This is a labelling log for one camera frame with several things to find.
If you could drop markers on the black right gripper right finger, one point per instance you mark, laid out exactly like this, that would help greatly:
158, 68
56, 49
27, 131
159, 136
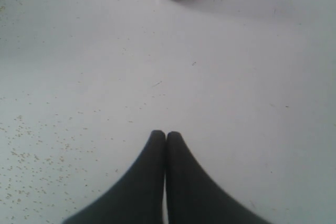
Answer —
192, 196

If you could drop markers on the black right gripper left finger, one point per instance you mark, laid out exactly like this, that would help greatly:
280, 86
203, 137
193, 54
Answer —
138, 195

